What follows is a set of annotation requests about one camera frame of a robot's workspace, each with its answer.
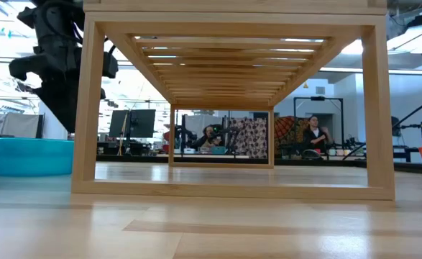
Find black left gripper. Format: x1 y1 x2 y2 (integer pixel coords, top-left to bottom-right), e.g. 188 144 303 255
8 45 83 135

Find teal translucent plastic bowl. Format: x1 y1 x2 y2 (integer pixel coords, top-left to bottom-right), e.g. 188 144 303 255
0 137 75 178

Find slatted wooden shelf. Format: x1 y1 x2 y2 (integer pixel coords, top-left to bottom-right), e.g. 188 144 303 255
70 0 396 202

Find grey partition panel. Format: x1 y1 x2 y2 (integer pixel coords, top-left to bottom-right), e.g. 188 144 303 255
0 112 45 140

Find black computer monitor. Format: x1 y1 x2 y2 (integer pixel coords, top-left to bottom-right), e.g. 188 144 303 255
109 109 157 140

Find person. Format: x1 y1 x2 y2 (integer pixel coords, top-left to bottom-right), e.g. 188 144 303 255
192 124 221 150
302 114 334 154

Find dotted patterned cloth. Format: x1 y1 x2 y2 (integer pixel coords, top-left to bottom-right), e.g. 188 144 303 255
228 117 270 160

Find orange patterned cloth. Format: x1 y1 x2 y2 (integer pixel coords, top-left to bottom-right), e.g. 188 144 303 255
273 115 309 147

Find black stand with crossbar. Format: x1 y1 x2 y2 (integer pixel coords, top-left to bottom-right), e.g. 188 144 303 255
391 115 422 147

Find black tubular stand frame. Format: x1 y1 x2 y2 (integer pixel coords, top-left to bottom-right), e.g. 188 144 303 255
293 96 345 150

